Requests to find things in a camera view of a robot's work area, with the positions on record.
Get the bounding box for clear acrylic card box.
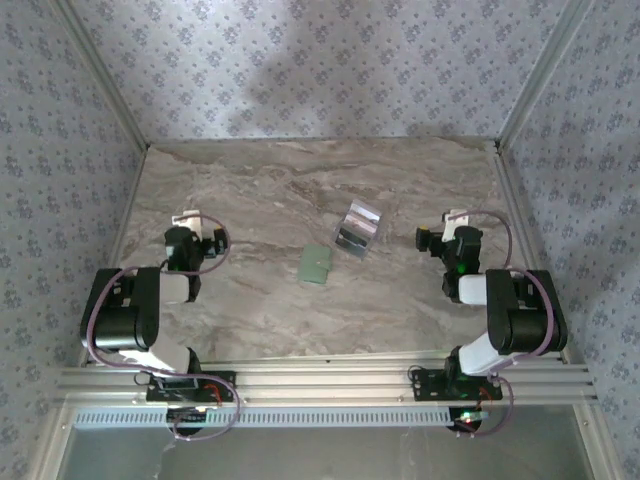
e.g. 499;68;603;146
332;198;385;261

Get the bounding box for grey metal panel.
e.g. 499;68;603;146
64;427;596;480

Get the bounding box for aluminium side rail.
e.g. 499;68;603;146
492;142;571;364
77;143;151;369

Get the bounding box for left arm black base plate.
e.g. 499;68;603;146
146;369;238;404

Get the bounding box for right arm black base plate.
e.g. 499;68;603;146
409;368;504;404

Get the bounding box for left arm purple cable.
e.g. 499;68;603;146
85;212;242;442

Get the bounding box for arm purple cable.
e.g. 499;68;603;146
85;212;242;442
449;209;557;440

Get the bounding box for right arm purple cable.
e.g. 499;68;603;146
449;209;557;440

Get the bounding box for aluminium mounting rail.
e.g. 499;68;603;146
54;349;599;407

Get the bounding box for grey slotted cable duct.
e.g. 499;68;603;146
73;407;454;430

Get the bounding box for aluminium corner post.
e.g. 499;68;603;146
49;0;151;151
497;0;599;151

